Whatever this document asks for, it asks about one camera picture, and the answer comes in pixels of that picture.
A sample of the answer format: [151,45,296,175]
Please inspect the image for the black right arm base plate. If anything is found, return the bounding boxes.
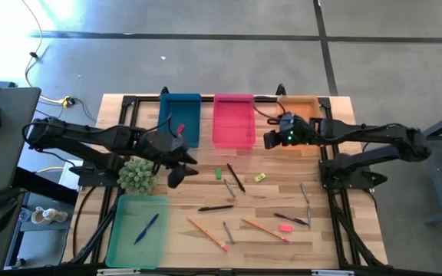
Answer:
[318,159,389,192]

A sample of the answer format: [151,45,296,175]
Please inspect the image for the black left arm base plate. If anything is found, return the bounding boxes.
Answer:
[68,164,121,188]

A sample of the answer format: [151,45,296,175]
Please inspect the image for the blue pen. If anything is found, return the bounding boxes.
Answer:
[134,213,160,245]

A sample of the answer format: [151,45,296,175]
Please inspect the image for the slim black pen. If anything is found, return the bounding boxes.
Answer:
[197,205,235,212]

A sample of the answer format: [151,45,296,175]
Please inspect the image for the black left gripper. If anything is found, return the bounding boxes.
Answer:
[137,130,200,178]

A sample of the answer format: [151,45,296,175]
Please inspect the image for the black aluminium table frame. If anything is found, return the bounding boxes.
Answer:
[65,83,390,269]

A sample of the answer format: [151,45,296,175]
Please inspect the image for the green plastic bin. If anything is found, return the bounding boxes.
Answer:
[104,193,170,269]

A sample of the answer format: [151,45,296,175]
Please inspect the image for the yellow floor cable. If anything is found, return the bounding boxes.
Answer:
[20,0,65,105]

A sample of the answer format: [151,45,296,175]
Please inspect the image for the black desk support beam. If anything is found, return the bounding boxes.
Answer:
[13,166,79,206]

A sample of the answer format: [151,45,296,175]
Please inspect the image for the blue plastic bin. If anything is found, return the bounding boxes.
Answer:
[157,93,202,149]

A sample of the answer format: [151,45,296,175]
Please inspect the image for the thick black pen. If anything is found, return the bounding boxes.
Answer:
[226,163,246,193]

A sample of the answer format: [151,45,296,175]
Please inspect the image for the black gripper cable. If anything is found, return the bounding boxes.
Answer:
[252,100,283,126]
[143,113,179,139]

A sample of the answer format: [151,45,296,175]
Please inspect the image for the orange pencil pink eraser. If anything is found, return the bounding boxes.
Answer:
[241,218,290,243]
[186,216,229,253]

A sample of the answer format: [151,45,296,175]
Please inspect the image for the orange plastic bin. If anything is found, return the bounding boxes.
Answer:
[276,95,325,151]

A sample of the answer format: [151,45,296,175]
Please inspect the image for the green potted succulent plant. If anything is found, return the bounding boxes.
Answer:
[117,159,159,196]

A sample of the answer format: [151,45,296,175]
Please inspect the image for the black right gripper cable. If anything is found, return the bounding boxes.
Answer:
[252,100,283,126]

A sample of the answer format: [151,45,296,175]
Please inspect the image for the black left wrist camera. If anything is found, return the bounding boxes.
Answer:
[167,167,186,189]

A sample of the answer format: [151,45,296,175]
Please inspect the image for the purple pen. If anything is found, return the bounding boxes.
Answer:
[273,212,309,226]

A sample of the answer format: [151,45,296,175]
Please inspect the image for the dark curved cable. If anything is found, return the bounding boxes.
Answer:
[71,186,96,258]

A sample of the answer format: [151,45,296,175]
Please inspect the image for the black computer mouse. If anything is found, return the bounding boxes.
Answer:
[0,195,20,234]

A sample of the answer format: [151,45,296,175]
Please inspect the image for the black floor cable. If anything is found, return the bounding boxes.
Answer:
[35,97,98,123]

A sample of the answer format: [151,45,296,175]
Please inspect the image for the grey desk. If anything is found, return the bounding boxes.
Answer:
[0,87,42,193]

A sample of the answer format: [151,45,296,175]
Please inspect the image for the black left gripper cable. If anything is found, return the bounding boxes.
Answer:
[143,113,179,139]

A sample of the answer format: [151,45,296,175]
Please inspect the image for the pink plastic bin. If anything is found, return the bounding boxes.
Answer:
[212,94,257,150]

